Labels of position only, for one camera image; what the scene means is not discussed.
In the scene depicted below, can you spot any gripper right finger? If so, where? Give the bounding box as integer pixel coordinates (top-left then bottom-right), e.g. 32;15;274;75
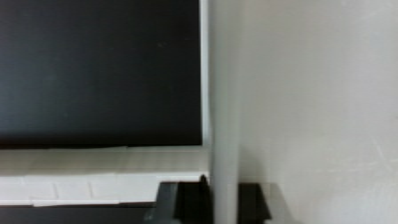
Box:
238;183;272;224

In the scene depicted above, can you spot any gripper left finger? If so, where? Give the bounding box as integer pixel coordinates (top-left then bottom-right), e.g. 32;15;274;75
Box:
143;176;212;224

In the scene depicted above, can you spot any large white drawer cabinet box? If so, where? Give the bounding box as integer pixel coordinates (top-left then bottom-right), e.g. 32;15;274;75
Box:
210;0;398;224

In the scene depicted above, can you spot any white front rail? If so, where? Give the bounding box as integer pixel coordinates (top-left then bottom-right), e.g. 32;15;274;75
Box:
0;146;210;207

